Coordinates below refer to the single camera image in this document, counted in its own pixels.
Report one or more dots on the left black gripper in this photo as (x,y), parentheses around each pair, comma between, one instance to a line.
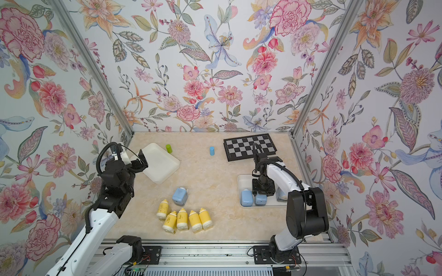
(137,164)

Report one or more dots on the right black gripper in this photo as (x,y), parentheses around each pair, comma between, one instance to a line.
(270,191)

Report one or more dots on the blue sharpener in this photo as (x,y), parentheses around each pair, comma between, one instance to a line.
(260,200)
(180,196)
(281,196)
(247,199)

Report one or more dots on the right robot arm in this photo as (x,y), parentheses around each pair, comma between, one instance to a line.
(306,213)

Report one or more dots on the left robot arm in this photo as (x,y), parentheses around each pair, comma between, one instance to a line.
(98,222)

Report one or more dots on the right white tray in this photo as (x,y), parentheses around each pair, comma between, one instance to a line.
(245,182)

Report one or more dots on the white tray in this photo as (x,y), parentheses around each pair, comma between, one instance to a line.
(245,182)
(161,164)

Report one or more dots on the left white tray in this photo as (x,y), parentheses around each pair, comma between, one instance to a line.
(161,164)

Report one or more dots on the green cylinder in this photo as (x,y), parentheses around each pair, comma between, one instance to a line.
(169,148)

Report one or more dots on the black white checkerboard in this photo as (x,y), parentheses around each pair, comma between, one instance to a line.
(244,147)

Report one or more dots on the yellow sharpener far left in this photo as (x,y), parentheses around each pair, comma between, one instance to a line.
(163,210)

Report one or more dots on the yellow sharpener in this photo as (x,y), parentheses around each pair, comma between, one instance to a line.
(195,221)
(182,220)
(205,219)
(163,210)
(170,222)

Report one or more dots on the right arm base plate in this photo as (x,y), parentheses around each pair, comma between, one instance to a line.
(266,255)

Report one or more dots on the aluminium mounting rail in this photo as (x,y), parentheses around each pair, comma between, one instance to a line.
(235,259)

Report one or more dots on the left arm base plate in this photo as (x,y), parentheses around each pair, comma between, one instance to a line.
(150,256)

